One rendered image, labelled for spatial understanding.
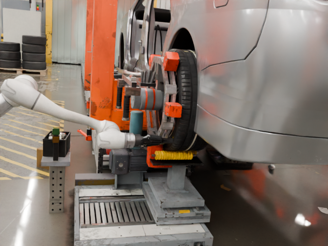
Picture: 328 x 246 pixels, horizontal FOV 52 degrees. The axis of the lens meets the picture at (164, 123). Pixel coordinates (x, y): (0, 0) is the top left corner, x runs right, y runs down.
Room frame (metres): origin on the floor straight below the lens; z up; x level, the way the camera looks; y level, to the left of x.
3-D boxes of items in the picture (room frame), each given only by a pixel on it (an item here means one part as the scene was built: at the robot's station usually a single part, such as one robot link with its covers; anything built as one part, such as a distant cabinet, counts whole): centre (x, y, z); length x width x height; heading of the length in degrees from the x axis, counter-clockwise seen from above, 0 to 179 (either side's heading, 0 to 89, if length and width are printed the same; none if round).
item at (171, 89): (2.14, 0.05, 0.85); 0.54 x 0.07 x 0.54; 16
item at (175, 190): (2.18, -0.12, 0.32); 0.40 x 0.30 x 0.28; 16
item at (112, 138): (1.86, 0.30, 0.64); 0.16 x 0.13 x 0.11; 106
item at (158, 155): (2.05, -0.08, 0.51); 0.29 x 0.06 x 0.06; 106
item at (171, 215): (2.18, -0.12, 0.13); 0.50 x 0.36 x 0.10; 16
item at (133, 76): (2.01, 0.14, 1.03); 0.19 x 0.18 x 0.11; 106
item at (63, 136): (2.08, 0.69, 0.51); 0.20 x 0.14 x 0.13; 7
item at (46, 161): (2.11, 0.69, 0.44); 0.43 x 0.17 x 0.03; 16
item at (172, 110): (1.84, -0.04, 0.85); 0.09 x 0.08 x 0.07; 16
